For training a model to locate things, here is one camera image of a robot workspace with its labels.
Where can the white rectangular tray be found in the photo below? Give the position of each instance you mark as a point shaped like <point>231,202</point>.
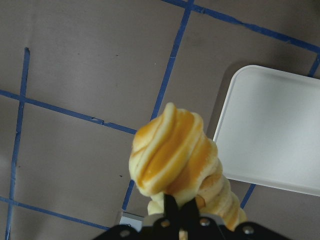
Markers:
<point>268,132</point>

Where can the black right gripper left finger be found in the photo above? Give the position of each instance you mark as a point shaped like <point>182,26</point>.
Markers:
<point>171,215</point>

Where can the spiral orange bread roll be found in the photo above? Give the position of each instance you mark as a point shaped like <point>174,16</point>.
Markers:
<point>172,155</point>

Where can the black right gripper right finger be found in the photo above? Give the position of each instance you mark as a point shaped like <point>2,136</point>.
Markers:
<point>189,216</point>

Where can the brown paper table cover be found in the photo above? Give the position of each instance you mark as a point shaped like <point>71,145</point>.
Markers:
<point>79,77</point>

